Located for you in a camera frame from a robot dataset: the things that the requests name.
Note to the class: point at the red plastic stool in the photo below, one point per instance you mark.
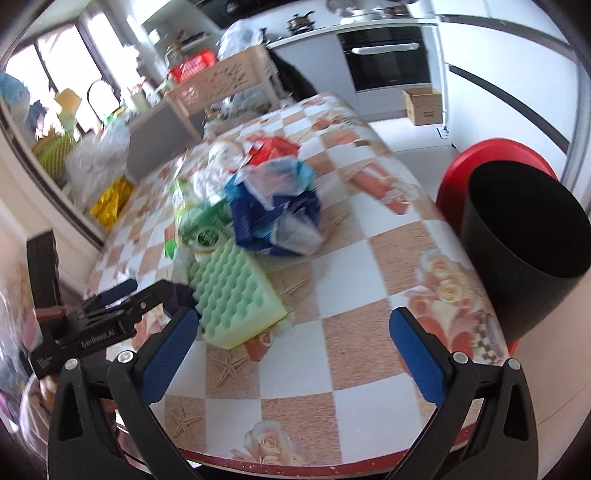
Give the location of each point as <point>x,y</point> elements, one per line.
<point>485,150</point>

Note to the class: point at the green white bottle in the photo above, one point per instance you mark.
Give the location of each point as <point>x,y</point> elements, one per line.
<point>184,196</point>

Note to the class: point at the green plastic basket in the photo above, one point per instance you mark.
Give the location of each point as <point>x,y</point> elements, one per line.
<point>55,152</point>

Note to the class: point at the beige perforated chair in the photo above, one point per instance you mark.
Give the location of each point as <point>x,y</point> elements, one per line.
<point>221,76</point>

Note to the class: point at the black jacket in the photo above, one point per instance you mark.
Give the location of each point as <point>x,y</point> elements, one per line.
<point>293,76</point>

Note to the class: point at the white plastic bag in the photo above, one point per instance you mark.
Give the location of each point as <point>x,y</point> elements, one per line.
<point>240,39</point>

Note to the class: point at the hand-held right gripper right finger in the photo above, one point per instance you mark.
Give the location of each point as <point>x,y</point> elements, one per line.
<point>418,350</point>

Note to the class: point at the white printed paper cup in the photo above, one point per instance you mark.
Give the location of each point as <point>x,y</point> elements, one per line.
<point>226,152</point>

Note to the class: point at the curved kitchen faucet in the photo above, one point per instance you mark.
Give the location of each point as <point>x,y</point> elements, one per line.
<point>92,90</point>

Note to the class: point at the blue plastic bag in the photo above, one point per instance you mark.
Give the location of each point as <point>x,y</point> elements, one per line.
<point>258,217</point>

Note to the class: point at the black trash bin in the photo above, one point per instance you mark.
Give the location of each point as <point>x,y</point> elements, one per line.
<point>521,221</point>

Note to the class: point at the checkered floral tablecloth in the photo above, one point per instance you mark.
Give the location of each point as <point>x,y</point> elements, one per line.
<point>360,277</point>

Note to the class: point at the red plastic basket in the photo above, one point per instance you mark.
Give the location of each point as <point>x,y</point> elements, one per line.
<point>191,67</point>

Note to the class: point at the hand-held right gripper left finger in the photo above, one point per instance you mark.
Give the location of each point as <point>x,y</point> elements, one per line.
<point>171,350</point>

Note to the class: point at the black built-in oven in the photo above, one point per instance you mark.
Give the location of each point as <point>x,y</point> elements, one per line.
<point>383,64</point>

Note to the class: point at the white refrigerator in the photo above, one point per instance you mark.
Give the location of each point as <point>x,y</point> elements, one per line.
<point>508,55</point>

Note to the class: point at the red wrapper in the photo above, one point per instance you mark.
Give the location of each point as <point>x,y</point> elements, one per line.
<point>268,147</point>

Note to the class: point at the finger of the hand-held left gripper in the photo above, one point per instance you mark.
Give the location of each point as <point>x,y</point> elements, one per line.
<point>117,290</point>
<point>173,295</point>

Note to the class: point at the blue white plastic wrapper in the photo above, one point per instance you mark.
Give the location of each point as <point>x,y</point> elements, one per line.
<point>183,265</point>

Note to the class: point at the kitchen window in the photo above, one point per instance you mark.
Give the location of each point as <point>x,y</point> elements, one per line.
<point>69,60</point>

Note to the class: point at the clear bag of groceries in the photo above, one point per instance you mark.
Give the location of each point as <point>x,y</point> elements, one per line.
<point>244,101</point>

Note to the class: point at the cardboard box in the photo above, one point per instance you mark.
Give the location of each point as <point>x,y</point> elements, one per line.
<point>425,108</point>

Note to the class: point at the green egg-crate foam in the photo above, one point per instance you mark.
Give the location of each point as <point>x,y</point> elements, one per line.
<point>231,295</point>

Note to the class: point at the clear plastic bag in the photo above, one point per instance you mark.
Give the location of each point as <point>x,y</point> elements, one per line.
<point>97,157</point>

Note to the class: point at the gold foil bag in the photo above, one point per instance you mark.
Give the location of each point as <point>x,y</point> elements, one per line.
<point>111,203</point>

